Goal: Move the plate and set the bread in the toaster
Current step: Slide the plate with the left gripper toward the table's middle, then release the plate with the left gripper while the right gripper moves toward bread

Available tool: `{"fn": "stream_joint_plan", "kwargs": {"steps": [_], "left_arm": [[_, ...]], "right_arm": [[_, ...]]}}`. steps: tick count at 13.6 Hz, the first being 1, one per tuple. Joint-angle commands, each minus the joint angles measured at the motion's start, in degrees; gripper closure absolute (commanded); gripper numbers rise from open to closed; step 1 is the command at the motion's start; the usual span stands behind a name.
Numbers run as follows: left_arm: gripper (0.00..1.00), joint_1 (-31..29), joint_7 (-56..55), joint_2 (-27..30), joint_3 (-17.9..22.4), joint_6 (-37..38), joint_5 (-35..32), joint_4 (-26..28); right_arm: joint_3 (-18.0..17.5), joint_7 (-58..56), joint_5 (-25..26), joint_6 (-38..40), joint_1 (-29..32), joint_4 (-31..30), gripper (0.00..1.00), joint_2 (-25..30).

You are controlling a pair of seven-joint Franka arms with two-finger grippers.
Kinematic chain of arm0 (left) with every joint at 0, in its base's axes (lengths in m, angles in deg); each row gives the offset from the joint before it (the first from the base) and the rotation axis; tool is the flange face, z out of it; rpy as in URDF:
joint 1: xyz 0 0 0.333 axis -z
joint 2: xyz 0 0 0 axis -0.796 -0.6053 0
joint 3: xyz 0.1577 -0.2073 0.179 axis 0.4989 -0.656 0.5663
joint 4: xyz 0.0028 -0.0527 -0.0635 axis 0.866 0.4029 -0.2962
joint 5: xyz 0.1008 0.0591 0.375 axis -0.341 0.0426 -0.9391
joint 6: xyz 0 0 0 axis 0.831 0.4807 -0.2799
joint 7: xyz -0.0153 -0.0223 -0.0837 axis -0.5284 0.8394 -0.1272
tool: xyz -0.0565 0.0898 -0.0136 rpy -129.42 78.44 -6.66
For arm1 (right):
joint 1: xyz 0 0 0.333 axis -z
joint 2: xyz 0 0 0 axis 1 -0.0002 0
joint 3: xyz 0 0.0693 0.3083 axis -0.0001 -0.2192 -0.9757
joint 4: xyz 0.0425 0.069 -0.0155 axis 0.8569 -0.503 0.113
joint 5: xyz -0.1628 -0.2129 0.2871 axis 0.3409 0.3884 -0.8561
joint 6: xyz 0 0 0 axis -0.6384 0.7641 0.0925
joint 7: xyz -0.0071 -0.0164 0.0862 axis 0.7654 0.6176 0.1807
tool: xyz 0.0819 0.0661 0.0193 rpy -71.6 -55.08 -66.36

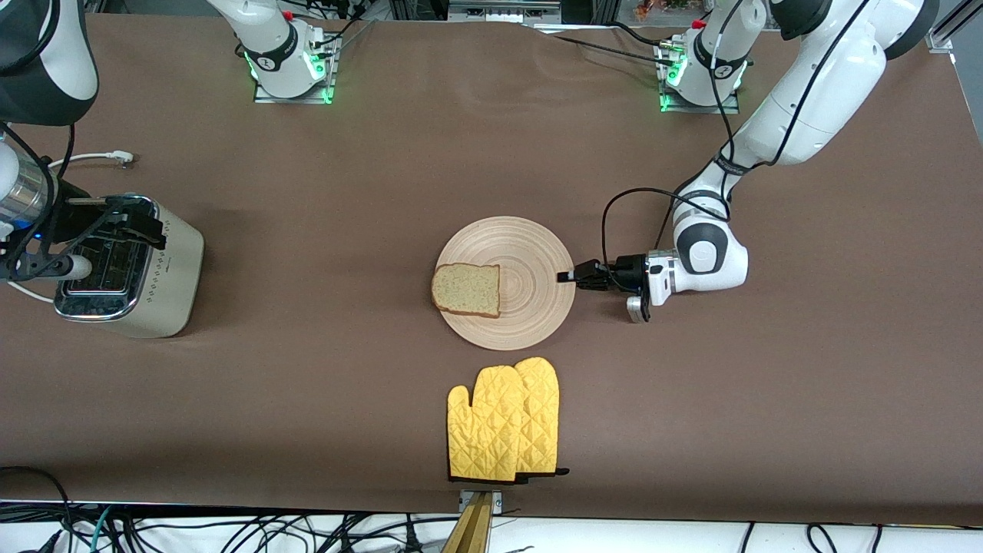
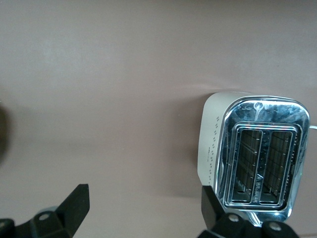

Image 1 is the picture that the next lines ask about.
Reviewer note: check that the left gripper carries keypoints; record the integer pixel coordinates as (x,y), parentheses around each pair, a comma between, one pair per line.
(628,272)

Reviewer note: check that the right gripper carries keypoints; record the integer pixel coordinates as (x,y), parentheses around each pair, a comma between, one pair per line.
(77,219)

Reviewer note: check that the round wooden plate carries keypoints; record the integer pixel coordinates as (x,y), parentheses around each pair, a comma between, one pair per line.
(530,269)

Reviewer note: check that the bread slice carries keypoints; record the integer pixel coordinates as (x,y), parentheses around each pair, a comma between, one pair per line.
(468,290)

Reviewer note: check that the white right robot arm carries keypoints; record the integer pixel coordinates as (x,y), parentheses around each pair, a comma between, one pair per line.
(46,61)

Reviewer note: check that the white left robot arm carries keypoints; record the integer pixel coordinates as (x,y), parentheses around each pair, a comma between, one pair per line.
(829,84)

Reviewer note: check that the beige chrome toaster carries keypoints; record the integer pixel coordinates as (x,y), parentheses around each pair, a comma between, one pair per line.
(169,276)

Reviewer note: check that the yellow quilted oven mitt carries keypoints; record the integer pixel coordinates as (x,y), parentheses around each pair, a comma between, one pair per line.
(484,430)
(544,415)

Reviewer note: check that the brown table cover sheet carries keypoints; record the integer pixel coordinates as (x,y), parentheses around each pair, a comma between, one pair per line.
(384,192)

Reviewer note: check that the aluminium corner profile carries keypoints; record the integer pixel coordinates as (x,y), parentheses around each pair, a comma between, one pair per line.
(941,38)

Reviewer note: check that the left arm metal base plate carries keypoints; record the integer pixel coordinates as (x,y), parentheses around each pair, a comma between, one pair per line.
(699,109)

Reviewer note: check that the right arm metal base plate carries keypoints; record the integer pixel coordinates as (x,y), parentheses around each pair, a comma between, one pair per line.
(296,100)

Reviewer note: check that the silver post mounting bracket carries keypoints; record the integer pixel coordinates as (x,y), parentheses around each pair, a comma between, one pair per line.
(495,501)

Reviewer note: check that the aluminium profile frame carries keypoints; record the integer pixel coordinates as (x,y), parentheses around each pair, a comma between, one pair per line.
(503,11)

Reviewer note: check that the gold aluminium profile post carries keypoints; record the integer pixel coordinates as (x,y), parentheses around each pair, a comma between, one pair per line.
(472,530)

